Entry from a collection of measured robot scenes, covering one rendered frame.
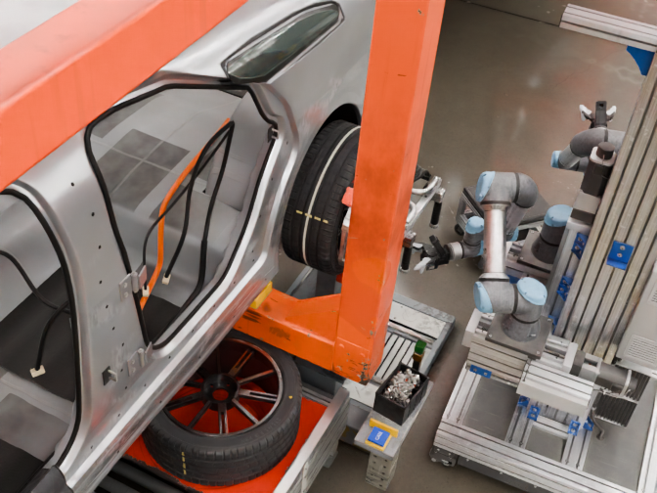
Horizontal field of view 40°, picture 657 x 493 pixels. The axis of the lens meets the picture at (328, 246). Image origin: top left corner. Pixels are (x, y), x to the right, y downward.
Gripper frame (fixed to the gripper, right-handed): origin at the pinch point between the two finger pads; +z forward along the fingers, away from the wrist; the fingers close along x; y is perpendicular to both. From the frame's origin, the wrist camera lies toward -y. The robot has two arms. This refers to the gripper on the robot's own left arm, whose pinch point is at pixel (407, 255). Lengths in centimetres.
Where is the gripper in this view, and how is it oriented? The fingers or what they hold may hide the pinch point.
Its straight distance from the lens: 381.3
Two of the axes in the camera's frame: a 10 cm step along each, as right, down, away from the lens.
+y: -0.8, 7.3, 6.7
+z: -9.5, 1.6, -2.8
